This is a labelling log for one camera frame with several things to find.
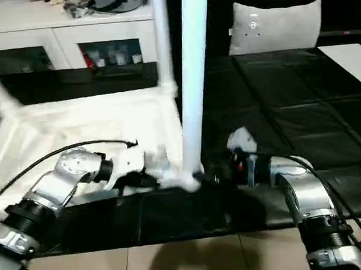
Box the white plastic table top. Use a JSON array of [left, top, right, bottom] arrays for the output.
[[0, 85, 207, 220]]

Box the white plastic table leg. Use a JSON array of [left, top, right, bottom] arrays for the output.
[[150, 0, 179, 98], [0, 62, 24, 119], [177, 0, 216, 181]]

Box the black work mat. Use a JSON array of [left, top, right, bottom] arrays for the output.
[[0, 44, 361, 258]]

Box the black box with gold label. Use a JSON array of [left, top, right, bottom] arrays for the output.
[[164, 0, 238, 62]]

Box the grey printed cushion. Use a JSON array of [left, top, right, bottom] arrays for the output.
[[226, 0, 325, 56]]

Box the flat white board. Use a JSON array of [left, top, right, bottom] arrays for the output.
[[317, 42, 361, 92]]

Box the white cabinet with glass doors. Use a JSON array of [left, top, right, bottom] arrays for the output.
[[0, 0, 158, 73]]

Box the black rod red band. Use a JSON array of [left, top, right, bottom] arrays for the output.
[[318, 29, 361, 38]]

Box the black tangled item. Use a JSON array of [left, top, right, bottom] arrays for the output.
[[64, 0, 92, 21]]

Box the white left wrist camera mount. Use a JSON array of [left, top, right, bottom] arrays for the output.
[[104, 149, 148, 191]]

